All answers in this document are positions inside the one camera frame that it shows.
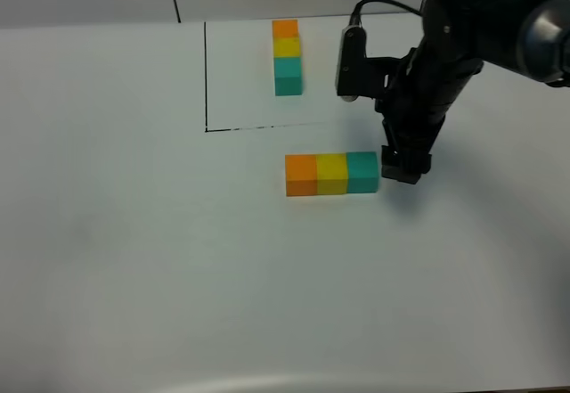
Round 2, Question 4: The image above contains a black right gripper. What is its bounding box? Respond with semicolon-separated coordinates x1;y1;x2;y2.
377;47;483;184

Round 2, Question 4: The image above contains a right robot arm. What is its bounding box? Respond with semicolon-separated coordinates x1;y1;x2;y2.
376;0;569;184

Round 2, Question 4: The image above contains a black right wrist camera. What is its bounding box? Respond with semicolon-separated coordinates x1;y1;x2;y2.
335;25;403;102

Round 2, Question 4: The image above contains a teal template block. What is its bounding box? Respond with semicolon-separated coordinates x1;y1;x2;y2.
273;57;304;96

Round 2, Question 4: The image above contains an orange template block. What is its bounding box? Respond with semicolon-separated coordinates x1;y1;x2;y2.
272;20;299;39

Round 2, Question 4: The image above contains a yellow template block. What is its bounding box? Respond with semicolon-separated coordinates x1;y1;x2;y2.
273;37;301;58

